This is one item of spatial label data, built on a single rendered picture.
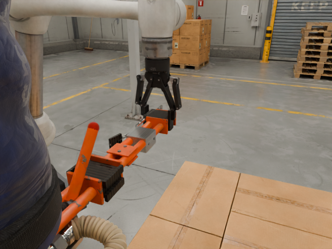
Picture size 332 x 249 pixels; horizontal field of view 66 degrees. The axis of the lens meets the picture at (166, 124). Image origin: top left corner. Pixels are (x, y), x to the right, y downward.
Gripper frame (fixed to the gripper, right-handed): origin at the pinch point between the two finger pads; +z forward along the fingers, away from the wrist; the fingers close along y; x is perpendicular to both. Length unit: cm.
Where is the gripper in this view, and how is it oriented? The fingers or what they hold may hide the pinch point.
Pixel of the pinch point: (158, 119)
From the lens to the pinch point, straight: 85.0
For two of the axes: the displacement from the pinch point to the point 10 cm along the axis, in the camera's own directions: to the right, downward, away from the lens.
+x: 3.9, -3.7, 8.5
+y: 9.2, 1.5, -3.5
